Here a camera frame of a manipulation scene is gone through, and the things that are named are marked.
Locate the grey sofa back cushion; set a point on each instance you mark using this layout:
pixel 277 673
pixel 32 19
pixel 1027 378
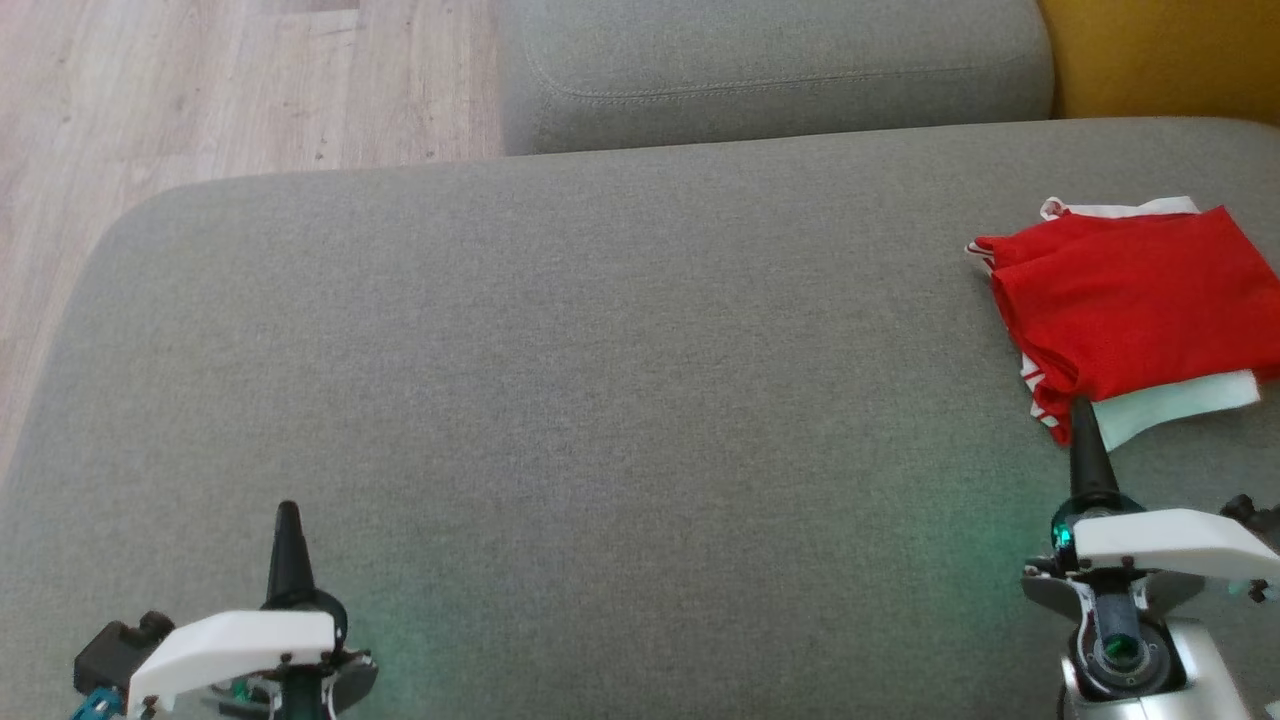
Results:
pixel 770 70

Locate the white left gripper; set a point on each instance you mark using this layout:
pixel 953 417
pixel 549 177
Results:
pixel 240 650

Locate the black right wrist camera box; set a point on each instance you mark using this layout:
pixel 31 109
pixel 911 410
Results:
pixel 1260 520

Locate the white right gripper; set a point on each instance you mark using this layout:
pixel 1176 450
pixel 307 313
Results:
pixel 1160 540

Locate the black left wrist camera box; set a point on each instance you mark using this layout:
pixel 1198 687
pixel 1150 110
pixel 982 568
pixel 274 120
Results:
pixel 120 650

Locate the mustard yellow cushion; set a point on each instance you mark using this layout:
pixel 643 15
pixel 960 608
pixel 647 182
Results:
pixel 1170 50

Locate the red Bulls basketball jersey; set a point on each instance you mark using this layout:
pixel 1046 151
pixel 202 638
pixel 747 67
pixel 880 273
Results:
pixel 1130 300

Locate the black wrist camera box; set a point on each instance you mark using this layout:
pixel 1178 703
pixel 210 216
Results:
pixel 120 650
pixel 1260 520

